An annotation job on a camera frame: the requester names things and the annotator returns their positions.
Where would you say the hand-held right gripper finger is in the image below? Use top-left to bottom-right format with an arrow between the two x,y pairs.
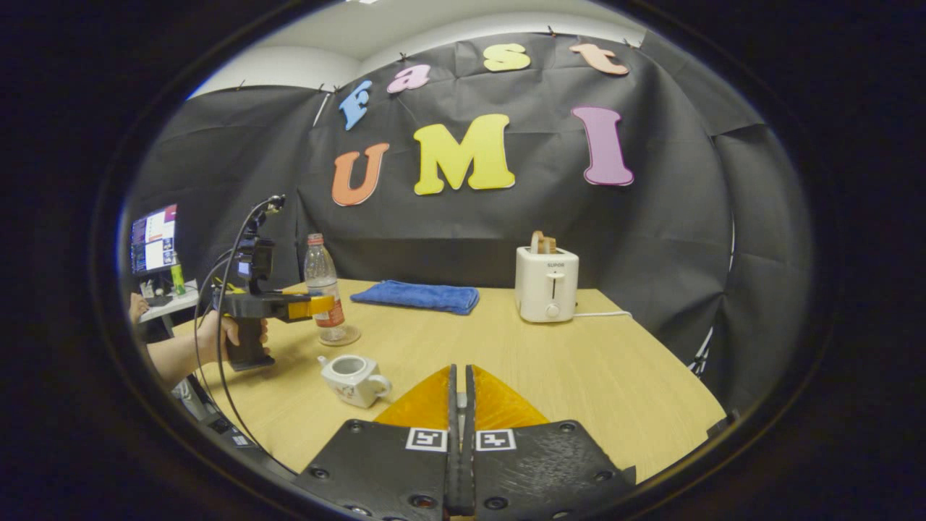
463,363 -> 638,521
292,363 -> 462,521

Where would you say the clear plastic water bottle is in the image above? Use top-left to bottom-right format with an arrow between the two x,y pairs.
303,232 -> 348,343

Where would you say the round wooden coaster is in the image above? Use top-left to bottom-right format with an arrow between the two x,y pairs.
316,325 -> 362,347

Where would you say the white floral teacup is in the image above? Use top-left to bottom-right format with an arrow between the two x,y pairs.
317,354 -> 393,410

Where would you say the white side table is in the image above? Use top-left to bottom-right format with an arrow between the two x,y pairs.
139,279 -> 200,324

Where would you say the blue towel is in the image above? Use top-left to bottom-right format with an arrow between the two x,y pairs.
350,279 -> 480,316

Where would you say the computer monitor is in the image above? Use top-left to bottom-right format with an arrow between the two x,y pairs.
130,204 -> 179,276

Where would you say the white toaster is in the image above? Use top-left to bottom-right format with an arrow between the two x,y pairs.
515,245 -> 580,323

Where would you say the black backdrop cloth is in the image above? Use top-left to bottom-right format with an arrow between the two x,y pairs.
119,30 -> 815,417

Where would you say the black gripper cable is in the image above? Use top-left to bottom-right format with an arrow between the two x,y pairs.
192,199 -> 299,475

